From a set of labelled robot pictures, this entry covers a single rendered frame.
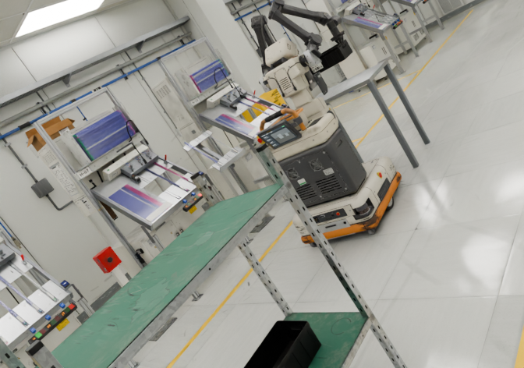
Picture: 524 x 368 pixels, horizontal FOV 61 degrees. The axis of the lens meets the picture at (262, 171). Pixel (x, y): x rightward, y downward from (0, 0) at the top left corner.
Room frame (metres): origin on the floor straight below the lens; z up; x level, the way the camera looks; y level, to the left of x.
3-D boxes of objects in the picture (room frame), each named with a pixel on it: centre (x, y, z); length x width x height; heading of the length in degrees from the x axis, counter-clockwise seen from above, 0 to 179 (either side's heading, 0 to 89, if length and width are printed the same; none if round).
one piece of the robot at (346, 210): (2.85, -0.21, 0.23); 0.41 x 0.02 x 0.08; 48
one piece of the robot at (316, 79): (3.32, -0.61, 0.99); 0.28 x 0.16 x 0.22; 48
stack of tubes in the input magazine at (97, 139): (4.12, 1.02, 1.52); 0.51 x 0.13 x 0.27; 132
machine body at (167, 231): (4.17, 1.14, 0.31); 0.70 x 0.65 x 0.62; 132
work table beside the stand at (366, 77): (3.68, -0.94, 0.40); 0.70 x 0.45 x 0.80; 47
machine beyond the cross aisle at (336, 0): (7.54, -2.56, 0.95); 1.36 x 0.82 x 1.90; 42
